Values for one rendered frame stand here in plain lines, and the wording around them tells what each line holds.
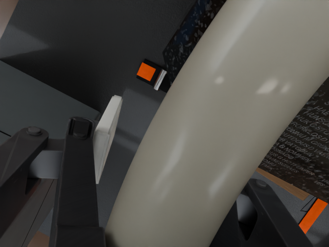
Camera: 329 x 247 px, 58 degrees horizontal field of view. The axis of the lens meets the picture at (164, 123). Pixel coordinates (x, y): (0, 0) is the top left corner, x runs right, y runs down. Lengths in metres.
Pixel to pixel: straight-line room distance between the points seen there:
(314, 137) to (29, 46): 0.94
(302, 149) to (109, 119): 0.30
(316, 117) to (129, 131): 0.81
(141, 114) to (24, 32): 0.47
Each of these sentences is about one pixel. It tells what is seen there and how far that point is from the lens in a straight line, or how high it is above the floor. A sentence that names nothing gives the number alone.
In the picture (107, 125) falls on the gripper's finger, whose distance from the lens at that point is 0.15.
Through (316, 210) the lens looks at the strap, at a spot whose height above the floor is 0.02.
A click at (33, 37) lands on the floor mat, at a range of 1.11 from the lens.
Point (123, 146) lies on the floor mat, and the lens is 1.11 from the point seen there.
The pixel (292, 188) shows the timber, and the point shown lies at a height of 0.13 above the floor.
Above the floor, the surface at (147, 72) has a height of 0.03.
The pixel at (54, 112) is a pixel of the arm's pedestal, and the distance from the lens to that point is 0.94.
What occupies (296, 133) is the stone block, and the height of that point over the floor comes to 0.68.
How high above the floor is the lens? 1.01
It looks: 71 degrees down
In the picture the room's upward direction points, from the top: 173 degrees counter-clockwise
